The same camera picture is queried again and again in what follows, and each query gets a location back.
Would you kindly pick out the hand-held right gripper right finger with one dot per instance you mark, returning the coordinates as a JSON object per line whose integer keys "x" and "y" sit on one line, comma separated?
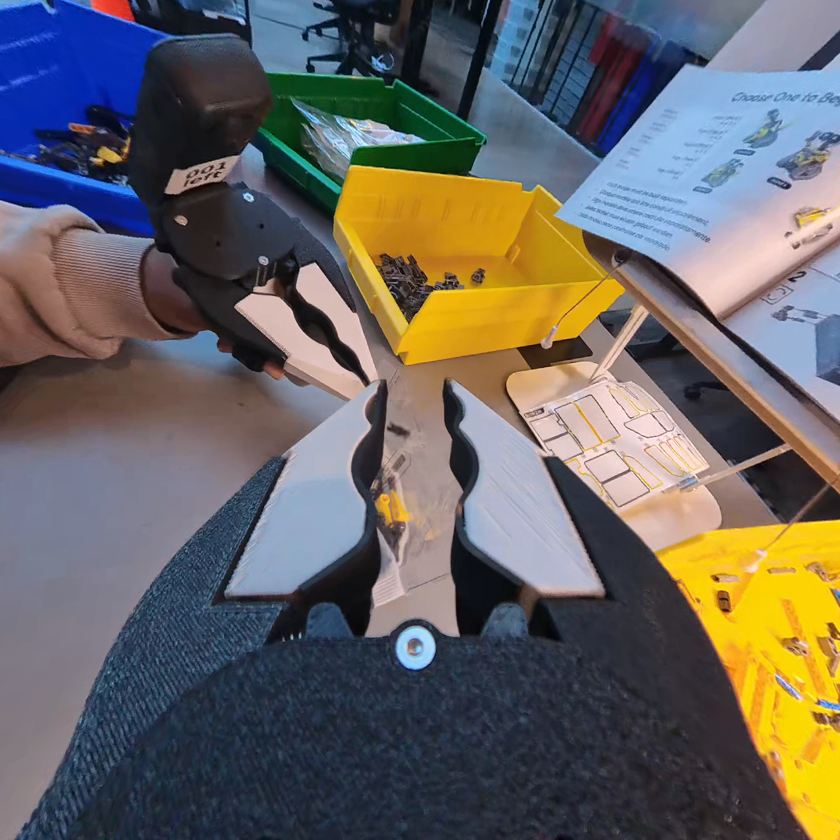
{"x": 532, "y": 519}

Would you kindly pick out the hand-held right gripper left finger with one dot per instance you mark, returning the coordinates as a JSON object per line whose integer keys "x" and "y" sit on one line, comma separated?
{"x": 309, "y": 519}

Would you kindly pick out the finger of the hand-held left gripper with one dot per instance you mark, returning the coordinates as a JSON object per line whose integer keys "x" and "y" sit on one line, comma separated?
{"x": 335, "y": 309}
{"x": 295, "y": 335}

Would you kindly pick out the clear plastic bag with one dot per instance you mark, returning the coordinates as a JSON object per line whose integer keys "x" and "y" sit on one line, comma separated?
{"x": 414, "y": 525}

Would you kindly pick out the person's left forearm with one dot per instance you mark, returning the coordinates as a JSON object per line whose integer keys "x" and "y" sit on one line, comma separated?
{"x": 66, "y": 282}

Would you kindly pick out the person's left hand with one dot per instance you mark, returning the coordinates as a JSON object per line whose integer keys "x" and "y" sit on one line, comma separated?
{"x": 164, "y": 302}

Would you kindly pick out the pile of grey connector parts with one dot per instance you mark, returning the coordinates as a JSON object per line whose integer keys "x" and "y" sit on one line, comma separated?
{"x": 407, "y": 282}

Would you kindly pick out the white sticker sheet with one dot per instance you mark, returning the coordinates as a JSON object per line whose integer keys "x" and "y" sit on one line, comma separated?
{"x": 604, "y": 440}

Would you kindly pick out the pile of dark parts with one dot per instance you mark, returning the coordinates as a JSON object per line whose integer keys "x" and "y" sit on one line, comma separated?
{"x": 79, "y": 145}

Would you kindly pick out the clear bag of parts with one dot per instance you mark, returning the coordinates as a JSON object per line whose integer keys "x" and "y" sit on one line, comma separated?
{"x": 348, "y": 138}

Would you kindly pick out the yellow bin with grey parts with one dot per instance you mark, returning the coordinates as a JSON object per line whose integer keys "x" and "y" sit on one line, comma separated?
{"x": 525, "y": 315}

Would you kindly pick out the yellow divided bin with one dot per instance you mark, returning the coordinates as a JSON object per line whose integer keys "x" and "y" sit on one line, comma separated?
{"x": 709, "y": 604}

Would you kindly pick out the white stand pole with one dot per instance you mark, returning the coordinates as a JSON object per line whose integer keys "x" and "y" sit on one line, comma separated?
{"x": 620, "y": 341}

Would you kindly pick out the green bin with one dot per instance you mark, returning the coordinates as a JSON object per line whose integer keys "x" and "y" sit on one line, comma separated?
{"x": 446, "y": 145}

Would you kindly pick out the blue bin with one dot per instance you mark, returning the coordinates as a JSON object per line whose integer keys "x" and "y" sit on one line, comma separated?
{"x": 53, "y": 66}

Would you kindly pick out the black office chair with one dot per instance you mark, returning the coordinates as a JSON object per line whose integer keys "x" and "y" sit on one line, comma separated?
{"x": 348, "y": 33}

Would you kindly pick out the orange traffic cone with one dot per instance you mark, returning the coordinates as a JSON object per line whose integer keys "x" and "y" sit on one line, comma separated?
{"x": 112, "y": 7}

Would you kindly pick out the white book stand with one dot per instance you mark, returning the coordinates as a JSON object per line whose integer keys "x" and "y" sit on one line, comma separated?
{"x": 735, "y": 368}

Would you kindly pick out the pile of yellow parts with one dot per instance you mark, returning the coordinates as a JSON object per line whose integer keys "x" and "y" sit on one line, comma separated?
{"x": 788, "y": 643}

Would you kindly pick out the instruction booklet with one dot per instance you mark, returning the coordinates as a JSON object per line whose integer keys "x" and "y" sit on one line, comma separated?
{"x": 709, "y": 171}

